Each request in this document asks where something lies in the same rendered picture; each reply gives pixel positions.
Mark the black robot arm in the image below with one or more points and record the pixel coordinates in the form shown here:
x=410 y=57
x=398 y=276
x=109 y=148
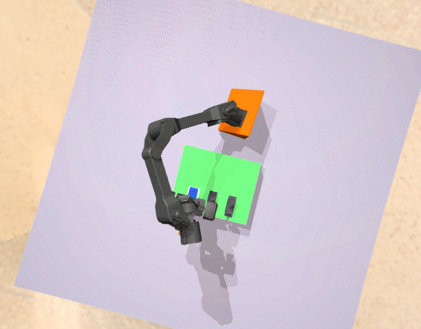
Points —
x=170 y=210

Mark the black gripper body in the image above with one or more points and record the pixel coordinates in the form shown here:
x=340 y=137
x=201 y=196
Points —
x=209 y=211

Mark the green flat platform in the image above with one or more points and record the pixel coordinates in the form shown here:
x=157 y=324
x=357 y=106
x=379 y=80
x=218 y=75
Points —
x=227 y=180

